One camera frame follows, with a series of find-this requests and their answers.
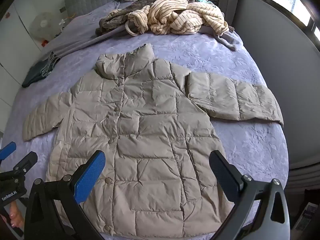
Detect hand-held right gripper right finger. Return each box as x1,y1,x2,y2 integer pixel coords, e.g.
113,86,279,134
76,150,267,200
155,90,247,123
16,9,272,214
209,150,292,240

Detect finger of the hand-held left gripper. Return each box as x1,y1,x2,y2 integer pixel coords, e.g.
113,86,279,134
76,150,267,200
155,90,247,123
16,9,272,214
13,151,38,175
0,142,17,160

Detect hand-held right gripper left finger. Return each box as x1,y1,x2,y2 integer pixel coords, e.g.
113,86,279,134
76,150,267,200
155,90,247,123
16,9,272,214
24,150,106,240

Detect beige puffer jacket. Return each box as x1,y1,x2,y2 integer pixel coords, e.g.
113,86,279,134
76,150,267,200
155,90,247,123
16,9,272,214
22,43,284,237

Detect person's left hand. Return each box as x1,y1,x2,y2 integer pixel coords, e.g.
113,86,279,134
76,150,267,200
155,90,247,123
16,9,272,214
0,202,25,230

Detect dark green fringed cloth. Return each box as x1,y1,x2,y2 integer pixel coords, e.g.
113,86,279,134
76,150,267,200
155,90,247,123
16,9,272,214
22,51,62,88

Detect printed paper box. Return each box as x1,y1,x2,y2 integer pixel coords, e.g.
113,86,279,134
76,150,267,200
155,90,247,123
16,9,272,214
293,202,318,231

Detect white wardrobe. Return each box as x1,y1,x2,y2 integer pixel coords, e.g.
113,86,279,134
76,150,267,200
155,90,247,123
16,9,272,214
0,0,66,133

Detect white standing fan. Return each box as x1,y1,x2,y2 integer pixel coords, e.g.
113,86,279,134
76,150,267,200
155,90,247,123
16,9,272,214
30,12,55,41

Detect grey fleece garment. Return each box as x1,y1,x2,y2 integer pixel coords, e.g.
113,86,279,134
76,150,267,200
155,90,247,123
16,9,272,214
199,24,242,52

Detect brown fuzzy garment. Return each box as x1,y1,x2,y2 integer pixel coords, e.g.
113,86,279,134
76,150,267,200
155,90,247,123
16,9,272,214
96,0,200,36

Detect cream striped fleece garment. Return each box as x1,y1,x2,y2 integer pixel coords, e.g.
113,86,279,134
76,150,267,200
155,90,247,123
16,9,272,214
127,0,229,36

